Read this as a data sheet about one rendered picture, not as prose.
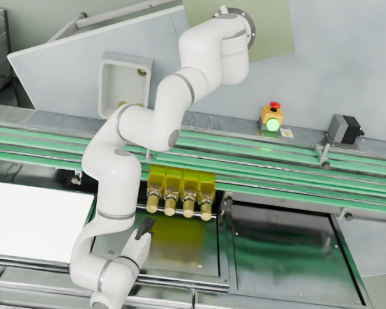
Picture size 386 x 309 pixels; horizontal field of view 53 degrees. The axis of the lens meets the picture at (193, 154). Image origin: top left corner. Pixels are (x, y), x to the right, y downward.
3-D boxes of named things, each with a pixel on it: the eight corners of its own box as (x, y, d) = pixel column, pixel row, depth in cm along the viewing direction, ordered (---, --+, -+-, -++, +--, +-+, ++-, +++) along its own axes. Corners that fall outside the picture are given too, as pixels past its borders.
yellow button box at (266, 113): (258, 120, 149) (260, 129, 142) (263, 103, 144) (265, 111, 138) (276, 122, 149) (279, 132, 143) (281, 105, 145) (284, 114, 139)
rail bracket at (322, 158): (310, 148, 140) (319, 170, 129) (317, 131, 136) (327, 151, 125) (320, 150, 141) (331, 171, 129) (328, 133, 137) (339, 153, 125)
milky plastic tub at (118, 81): (103, 107, 147) (97, 118, 139) (104, 50, 134) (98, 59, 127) (147, 114, 148) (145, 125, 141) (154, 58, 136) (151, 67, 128)
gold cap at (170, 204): (164, 206, 125) (163, 215, 122) (165, 197, 123) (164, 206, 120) (174, 207, 126) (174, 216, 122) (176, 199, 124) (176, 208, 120)
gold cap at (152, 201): (147, 203, 125) (145, 212, 121) (147, 194, 123) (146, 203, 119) (157, 204, 125) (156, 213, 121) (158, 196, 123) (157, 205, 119)
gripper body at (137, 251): (135, 287, 102) (151, 257, 111) (140, 262, 96) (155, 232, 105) (109, 278, 103) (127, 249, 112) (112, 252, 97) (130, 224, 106)
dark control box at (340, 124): (326, 130, 150) (333, 141, 143) (334, 113, 146) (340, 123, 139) (347, 133, 151) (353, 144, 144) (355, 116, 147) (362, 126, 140)
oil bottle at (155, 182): (151, 163, 145) (144, 200, 127) (153, 151, 142) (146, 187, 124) (166, 165, 146) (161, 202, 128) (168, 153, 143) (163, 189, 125)
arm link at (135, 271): (132, 293, 100) (136, 285, 102) (136, 271, 95) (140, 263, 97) (106, 284, 101) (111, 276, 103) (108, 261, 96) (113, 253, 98)
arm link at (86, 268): (141, 205, 87) (130, 286, 92) (90, 192, 89) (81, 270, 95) (126, 219, 79) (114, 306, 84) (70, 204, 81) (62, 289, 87)
